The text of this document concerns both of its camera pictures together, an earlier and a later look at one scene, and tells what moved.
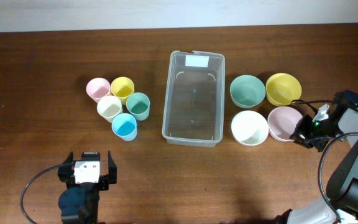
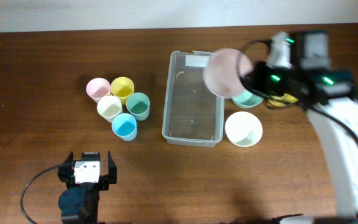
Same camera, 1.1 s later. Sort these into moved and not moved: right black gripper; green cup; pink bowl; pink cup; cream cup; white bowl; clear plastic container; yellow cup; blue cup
Moved: white bowl; right black gripper; pink bowl
Not moved: pink cup; blue cup; clear plastic container; cream cup; yellow cup; green cup
